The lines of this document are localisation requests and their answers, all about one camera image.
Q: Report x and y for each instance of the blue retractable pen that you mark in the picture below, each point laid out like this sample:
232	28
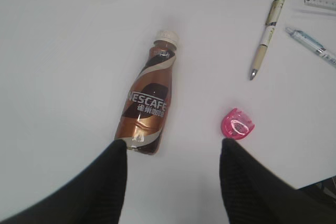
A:
311	44

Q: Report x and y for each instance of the beige retractable pen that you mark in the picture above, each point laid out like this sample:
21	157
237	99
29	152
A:
270	25

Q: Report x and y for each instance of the pink pencil sharpener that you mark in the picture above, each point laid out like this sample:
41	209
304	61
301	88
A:
236	125

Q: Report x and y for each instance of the brown Nescafe coffee bottle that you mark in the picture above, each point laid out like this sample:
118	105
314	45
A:
146	108

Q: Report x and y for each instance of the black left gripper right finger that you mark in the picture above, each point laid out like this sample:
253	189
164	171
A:
253	194

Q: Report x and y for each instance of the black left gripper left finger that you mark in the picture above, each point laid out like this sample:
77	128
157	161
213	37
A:
96	195

